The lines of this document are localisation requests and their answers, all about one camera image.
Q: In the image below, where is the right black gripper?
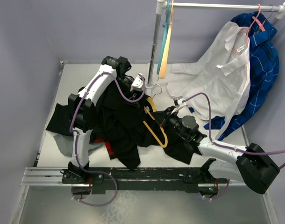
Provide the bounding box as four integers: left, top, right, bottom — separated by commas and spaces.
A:
151, 105, 188, 140

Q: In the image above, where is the yellow plastic hanger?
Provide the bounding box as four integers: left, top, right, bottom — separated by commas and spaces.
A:
143, 84, 168, 148

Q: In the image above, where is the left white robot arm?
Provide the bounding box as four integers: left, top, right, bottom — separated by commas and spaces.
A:
68, 56, 131, 183

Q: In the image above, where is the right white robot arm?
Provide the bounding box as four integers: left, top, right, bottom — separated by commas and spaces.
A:
153, 106, 280, 194

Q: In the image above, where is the beige wooden hanger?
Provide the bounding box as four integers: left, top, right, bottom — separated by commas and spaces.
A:
158, 1, 176, 79

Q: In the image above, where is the teal plastic hanger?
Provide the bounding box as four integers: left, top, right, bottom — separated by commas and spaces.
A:
156, 0, 174, 75

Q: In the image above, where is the red black plaid shirt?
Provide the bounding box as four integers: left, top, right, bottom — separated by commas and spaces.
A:
93, 138, 117, 160

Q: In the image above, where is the white shirt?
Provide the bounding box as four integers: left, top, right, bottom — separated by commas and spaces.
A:
166, 21, 251, 122

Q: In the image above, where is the grey shirt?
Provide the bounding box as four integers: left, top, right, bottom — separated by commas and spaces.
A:
53, 134, 105, 158

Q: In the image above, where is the blue plaid shirt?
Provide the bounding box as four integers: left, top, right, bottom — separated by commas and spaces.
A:
189, 20, 279, 140

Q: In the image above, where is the pink hanger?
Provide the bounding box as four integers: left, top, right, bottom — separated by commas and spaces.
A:
232, 4, 266, 58

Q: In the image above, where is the metal clothes rack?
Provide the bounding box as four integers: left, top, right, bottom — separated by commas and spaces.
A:
146, 0, 285, 94

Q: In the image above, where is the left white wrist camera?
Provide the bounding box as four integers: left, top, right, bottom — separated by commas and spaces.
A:
130, 73, 145, 92

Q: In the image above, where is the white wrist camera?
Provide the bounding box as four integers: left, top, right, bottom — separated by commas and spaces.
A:
171, 96, 187, 114
130, 73, 145, 92

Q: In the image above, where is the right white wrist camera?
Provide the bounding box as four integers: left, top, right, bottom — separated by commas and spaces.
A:
171, 96, 187, 114

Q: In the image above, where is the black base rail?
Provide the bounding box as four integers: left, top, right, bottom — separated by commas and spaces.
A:
60, 168, 227, 195

